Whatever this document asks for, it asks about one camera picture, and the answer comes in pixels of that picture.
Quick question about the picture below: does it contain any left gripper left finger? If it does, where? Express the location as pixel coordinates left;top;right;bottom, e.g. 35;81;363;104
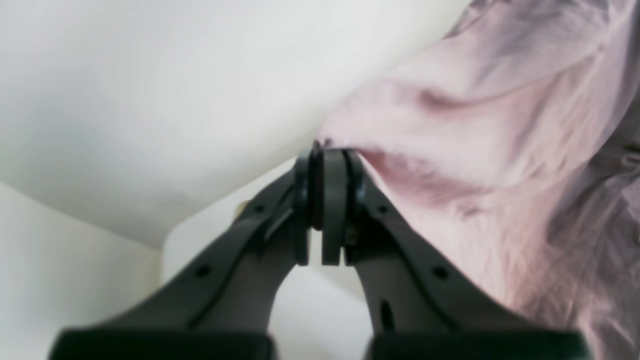
49;149;319;360

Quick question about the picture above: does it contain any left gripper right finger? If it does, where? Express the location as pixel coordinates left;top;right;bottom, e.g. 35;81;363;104
321;149;591;360

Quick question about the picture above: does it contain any pink t-shirt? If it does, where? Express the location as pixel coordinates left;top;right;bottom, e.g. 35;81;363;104
317;0;639;360

